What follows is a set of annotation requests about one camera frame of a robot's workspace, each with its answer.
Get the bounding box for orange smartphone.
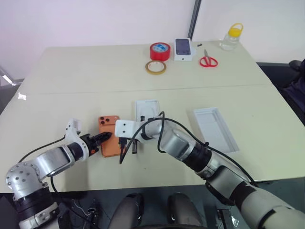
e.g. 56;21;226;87
98;115;122;158

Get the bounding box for dark vertical pole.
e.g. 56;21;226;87
187;0;202;41

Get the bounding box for white phone box base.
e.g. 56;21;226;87
135;99;161;125

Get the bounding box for white printed phone box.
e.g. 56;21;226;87
173;37;197;62

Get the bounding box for red handled scissors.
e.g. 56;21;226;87
199;49;219;68

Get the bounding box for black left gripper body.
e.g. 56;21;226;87
80;134;100;156

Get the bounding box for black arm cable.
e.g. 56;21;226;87
18;135;68;194
118;111;259;188

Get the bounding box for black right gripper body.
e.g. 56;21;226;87
118;136;139;146

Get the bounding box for white phone box lid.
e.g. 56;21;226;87
192;107;240;153

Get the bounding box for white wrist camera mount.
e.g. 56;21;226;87
63;117;91;163
115;120;143;138

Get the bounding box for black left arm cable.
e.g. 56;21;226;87
18;135;68;194

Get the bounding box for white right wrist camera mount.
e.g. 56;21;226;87
115;120;143;138

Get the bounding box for red tape roll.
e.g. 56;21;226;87
149;42;171;62

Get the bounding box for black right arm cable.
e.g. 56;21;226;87
118;111;259;188

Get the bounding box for dark rounded shape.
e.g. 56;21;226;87
167;192;203;229
110;192;145;229

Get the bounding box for clear yellowish tape roll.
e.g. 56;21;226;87
145;60;166;75

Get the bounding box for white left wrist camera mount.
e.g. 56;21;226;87
63;117;91;163

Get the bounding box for tangle of thin wires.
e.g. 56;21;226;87
69;198;101;225

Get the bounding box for clear jar with yellow lid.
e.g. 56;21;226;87
219;22;244;52

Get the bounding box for person in dark clothes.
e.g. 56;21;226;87
280;59;305;117

